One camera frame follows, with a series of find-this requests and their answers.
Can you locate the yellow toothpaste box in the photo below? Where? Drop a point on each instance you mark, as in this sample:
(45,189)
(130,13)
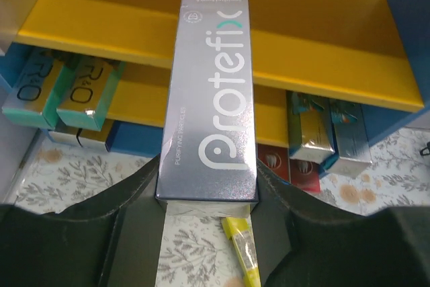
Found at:
(240,233)

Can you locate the blue shelf with coloured boards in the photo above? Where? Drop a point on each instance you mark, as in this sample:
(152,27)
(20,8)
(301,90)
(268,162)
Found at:
(373,52)

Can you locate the silver blue R.O box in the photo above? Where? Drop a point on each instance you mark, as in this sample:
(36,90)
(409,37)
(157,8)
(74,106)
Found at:
(352,151)

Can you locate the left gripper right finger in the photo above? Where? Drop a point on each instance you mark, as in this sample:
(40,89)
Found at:
(303,241)

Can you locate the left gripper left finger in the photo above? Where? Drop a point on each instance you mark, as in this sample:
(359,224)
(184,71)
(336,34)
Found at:
(111,239)

